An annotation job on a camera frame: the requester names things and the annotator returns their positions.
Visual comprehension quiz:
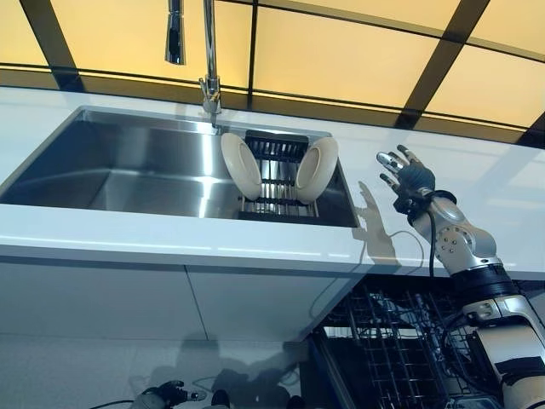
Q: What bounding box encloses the cream round plate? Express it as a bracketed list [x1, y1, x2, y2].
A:
[220, 132, 262, 201]
[295, 135, 340, 204]

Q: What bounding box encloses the chrome gooseneck kitchen faucet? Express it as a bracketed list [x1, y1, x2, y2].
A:
[163, 0, 224, 130]

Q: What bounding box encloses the black dish drying rack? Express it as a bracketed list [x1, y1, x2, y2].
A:
[237, 130, 321, 221]

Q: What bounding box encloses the built-in dishwasher black interior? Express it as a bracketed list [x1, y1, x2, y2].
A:
[297, 272, 545, 409]

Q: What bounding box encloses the dark wire dishwasher rack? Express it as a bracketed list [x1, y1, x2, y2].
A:
[340, 284, 485, 409]

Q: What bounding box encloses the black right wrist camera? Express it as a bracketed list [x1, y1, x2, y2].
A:
[393, 190, 421, 219]

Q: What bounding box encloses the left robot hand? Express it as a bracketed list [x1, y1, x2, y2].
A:
[152, 380, 208, 406]

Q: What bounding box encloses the stainless steel sink basin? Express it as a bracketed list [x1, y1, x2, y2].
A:
[0, 105, 362, 229]

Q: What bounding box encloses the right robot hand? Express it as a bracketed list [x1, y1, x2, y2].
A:
[376, 144, 438, 204]

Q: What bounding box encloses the narrow white cabinet door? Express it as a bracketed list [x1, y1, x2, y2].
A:
[185, 262, 355, 343]

